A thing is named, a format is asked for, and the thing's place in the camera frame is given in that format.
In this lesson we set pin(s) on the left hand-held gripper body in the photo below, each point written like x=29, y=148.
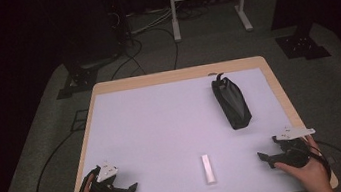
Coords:
x=104, y=191

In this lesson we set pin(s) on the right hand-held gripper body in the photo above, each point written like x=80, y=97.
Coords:
x=294, y=154

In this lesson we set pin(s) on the person's right hand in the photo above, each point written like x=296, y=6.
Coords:
x=314, y=176

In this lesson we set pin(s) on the white rectangular bar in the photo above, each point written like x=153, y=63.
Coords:
x=208, y=169

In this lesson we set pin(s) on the black zipper pouch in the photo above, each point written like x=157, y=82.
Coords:
x=233, y=104

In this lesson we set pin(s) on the white table mat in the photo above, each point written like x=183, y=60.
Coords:
x=163, y=127

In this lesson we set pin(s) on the black tape square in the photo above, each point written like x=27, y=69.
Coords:
x=80, y=119

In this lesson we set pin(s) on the black metal stand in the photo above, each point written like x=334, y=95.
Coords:
x=83, y=76
x=302, y=45

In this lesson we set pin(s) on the wooden table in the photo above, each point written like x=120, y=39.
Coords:
x=172, y=75

